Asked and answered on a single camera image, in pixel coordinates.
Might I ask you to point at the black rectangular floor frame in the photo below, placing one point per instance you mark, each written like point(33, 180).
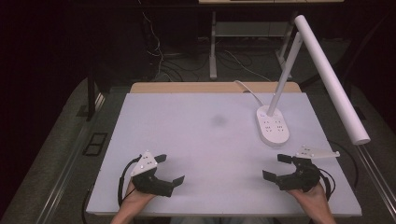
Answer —
point(95, 143)

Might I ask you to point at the grey metal desk frame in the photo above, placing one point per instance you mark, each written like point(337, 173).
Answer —
point(214, 46)

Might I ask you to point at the person's right hand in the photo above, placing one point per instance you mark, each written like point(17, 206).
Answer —
point(311, 199)

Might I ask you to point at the dark metal stand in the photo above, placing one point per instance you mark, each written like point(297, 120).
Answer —
point(91, 96)

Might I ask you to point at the white table cover sheet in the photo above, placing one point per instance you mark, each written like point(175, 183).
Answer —
point(199, 149)

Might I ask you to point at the person's left hand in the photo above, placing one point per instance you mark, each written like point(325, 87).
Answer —
point(134, 197)

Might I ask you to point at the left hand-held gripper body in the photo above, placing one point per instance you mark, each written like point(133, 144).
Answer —
point(148, 183)

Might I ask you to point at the white desk lamp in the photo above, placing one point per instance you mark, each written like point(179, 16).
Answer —
point(327, 74)

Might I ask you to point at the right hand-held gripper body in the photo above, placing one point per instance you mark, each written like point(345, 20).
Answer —
point(303, 175)

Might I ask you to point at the metal floor rail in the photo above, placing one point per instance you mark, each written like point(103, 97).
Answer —
point(62, 174)
point(376, 177)

